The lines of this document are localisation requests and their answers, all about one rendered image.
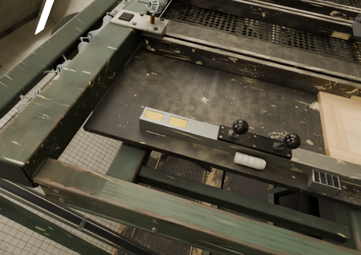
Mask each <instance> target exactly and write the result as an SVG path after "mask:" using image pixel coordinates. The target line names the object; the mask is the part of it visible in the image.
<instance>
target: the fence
mask: <svg viewBox="0 0 361 255"><path fill-rule="evenodd" d="M148 110H149V111H153V112H156V113H161V114H164V116H163V119H162V121H161V122H160V121H156V120H152V119H149V118H145V117H144V116H145V114H146V112H147V111H148ZM171 116H172V117H175V118H179V119H182V120H186V121H187V125H186V128H182V127H178V126H174V125H170V124H168V122H169V120H170V117H171ZM139 120H140V128H143V129H147V130H151V131H153V132H157V133H161V134H164V135H168V136H172V137H175V138H178V139H182V140H186V141H189V142H193V143H197V144H201V145H204V146H207V147H211V148H214V149H218V150H222V151H225V152H229V153H232V154H236V152H240V153H242V154H246V155H250V156H254V157H257V158H261V159H263V160H265V161H266V163H268V164H272V165H275V166H280V167H283V168H286V169H289V170H293V171H297V172H301V173H304V174H308V173H309V172H310V171H311V170H312V169H313V170H317V171H321V172H324V173H328V174H332V175H335V176H338V177H339V180H340V184H343V185H347V186H351V187H354V188H358V189H361V165H359V164H355V163H352V162H348V161H344V160H341V159H337V158H333V157H329V156H326V155H322V154H318V153H315V152H311V151H308V150H303V149H300V148H297V149H292V158H291V159H290V160H289V159H286V158H281V157H278V156H274V155H271V154H266V153H264V152H260V151H256V150H252V149H249V148H245V147H241V146H239V145H234V144H231V143H227V142H224V141H219V140H217V136H218V131H219V126H215V125H211V124H208V123H204V122H200V121H197V120H193V119H189V118H185V117H182V116H179V115H174V114H171V113H167V112H163V111H159V110H155V109H153V108H149V107H145V108H144V110H143V112H142V114H141V116H140V118H139Z"/></svg>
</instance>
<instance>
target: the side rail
mask: <svg viewBox="0 0 361 255"><path fill-rule="evenodd" d="M33 181H34V182H35V183H38V184H39V185H40V187H41V188H42V190H43V191H44V193H45V199H46V200H48V201H51V202H55V203H58V204H60V205H64V206H67V207H70V208H73V209H77V210H80V211H82V212H85V213H89V214H92V215H95V216H98V217H102V218H105V219H107V220H110V221H113V222H117V223H120V224H123V225H127V226H129V227H132V228H136V229H139V230H142V231H145V232H148V233H151V234H154V235H158V236H161V237H164V238H167V239H170V240H173V241H176V242H180V243H183V244H186V245H189V246H193V247H196V248H198V249H201V250H205V251H208V252H211V253H214V254H218V255H361V252H360V251H357V250H353V249H350V248H347V247H344V246H340V245H337V244H334V243H330V242H327V241H323V240H321V239H317V238H314V237H311V236H307V235H304V234H300V233H298V232H294V231H290V230H287V229H284V228H280V227H277V226H275V225H271V224H267V223H264V222H261V221H257V220H254V219H251V218H248V217H244V216H241V215H238V214H234V213H231V212H227V211H225V210H221V209H218V208H214V207H211V206H208V205H204V204H202V203H198V202H194V201H191V200H188V199H185V198H181V197H178V196H175V195H171V194H168V193H164V192H161V191H158V190H154V189H152V188H148V187H145V186H141V185H138V184H135V183H131V182H129V181H125V180H122V179H118V178H115V177H111V176H108V175H105V174H102V173H99V172H95V171H91V170H88V169H85V168H82V167H79V166H76V165H72V164H68V163H65V162H62V161H58V160H55V159H52V158H48V160H47V161H46V163H45V164H44V165H43V166H42V168H41V169H40V170H39V172H38V173H37V175H36V176H35V177H33Z"/></svg>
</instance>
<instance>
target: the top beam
mask: <svg viewBox="0 0 361 255"><path fill-rule="evenodd" d="M143 1H145V0H143ZM170 1H171V0H168V2H167V4H166V6H165V8H166V7H167V5H168V4H169V3H170ZM165 8H164V9H165ZM122 9H123V10H128V11H132V12H137V13H144V14H145V15H148V16H150V15H151V14H152V13H150V12H149V11H148V10H147V8H146V5H145V3H140V2H137V1H136V0H130V1H129V2H128V3H127V4H126V5H125V6H124V7H123V8H122ZM164 9H163V10H162V12H163V11H164ZM162 12H161V13H158V14H154V15H155V17H157V18H159V17H160V15H161V14H162ZM141 42H142V30H139V29H136V28H132V27H127V26H122V25H118V24H115V23H111V22H110V21H109V22H108V23H107V25H106V26H105V27H104V28H103V29H102V30H101V31H100V32H99V33H98V34H97V35H96V36H95V37H94V38H93V39H92V40H91V41H90V42H89V43H88V44H87V45H86V46H85V47H84V48H83V49H82V50H81V51H80V52H79V53H78V54H77V55H76V56H75V57H74V58H73V59H72V60H71V61H70V62H69V63H68V64H67V65H66V66H65V67H64V68H63V69H62V70H61V71H60V72H59V74H58V75H57V76H56V77H55V78H54V79H53V80H52V81H51V82H50V83H49V84H48V85H47V86H46V87H45V88H44V89H43V90H42V91H41V92H40V93H39V94H38V95H37V96H36V97H35V98H34V99H33V100H32V101H31V102H30V103H29V104H28V105H27V106H26V107H25V108H24V109H23V110H22V111H21V112H20V113H19V114H18V115H17V116H16V117H15V118H14V119H13V120H12V121H11V122H10V124H9V125H8V126H7V127H6V128H5V129H4V130H3V131H2V132H1V133H0V178H2V179H5V180H9V181H12V182H14V183H18V184H21V185H24V186H27V187H31V188H35V187H39V184H38V183H35V182H34V181H33V177H32V174H34V172H35V170H36V169H37V168H38V166H39V165H40V164H41V163H42V161H43V160H44V159H45V158H46V157H47V158H48V157H50V158H52V159H55V160H58V159H59V157H60V156H61V155H62V153H63V152H64V150H65V149H66V147H67V146H68V144H69V143H70V142H71V140H72V139H73V138H74V136H75V135H76V133H77V132H78V131H79V129H80V128H81V126H82V125H83V124H84V122H85V121H86V119H87V118H88V116H89V115H90V114H91V112H92V111H93V109H94V108H95V107H96V105H97V104H98V102H99V101H100V100H101V98H102V97H103V95H104V94H105V92H106V91H107V90H108V88H109V87H110V86H111V84H112V83H113V81H114V80H115V78H116V77H117V76H118V74H119V73H120V72H121V70H122V69H123V67H124V66H125V64H126V63H127V62H128V60H129V59H130V57H131V56H132V55H133V53H134V52H135V50H136V49H137V48H138V46H139V45H140V43H141Z"/></svg>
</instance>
